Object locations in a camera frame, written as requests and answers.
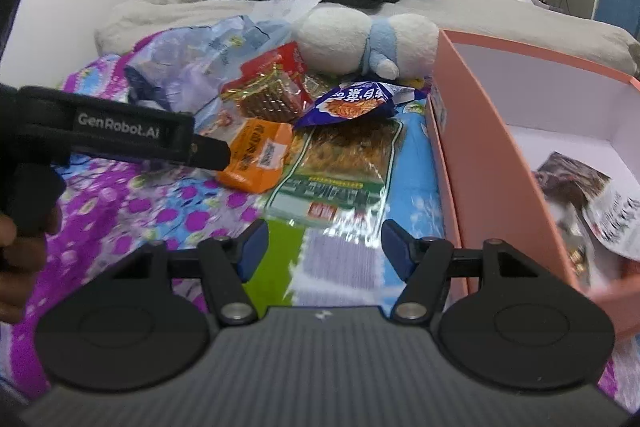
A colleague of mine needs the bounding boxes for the white and blue plush toy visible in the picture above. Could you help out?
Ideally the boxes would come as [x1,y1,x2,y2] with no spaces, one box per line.
[292,7,440,80]

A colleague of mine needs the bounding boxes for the clear packet of gold candies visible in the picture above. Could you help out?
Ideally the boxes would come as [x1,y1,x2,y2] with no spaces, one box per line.
[557,207,596,290]

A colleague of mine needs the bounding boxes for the pink cardboard box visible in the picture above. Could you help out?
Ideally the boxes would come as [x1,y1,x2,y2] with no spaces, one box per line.
[425,29,640,343]

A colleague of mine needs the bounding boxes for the brown and white snack packet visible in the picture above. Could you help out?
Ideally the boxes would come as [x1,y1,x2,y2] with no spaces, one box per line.
[532,151,640,263]

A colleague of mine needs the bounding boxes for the purple floral printed bedsheet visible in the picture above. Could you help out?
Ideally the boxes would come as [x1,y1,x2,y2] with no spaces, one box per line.
[0,34,640,413]

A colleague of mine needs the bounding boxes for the person's left hand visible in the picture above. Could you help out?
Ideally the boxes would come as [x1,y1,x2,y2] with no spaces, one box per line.
[0,209,63,325]

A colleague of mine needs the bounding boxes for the gold-trimmed red snack packet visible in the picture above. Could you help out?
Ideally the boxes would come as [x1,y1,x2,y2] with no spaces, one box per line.
[221,69,307,120]

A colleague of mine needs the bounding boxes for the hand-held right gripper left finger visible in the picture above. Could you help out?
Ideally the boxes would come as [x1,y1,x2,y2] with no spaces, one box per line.
[107,218,271,325]

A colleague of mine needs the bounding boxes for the grey duvet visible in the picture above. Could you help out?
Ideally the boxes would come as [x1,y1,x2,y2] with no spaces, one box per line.
[95,0,640,75]

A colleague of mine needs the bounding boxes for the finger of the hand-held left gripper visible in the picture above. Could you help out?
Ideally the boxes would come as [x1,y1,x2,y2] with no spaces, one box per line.
[192,136,232,172]

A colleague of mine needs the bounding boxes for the blue and purple snack packet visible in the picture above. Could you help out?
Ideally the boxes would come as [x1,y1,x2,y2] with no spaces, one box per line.
[294,80,430,128]

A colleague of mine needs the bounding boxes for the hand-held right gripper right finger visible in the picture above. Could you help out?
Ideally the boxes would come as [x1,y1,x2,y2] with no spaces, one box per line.
[381,220,543,325]

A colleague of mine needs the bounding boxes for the clear blue plastic bag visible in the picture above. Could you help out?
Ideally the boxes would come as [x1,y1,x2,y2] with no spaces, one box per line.
[125,0,321,135]

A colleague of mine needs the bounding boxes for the orange snack packet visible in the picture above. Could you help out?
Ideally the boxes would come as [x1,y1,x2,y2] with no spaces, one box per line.
[216,119,293,194]

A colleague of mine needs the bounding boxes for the green clear noodle packet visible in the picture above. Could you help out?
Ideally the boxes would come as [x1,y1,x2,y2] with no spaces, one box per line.
[262,117,407,248]

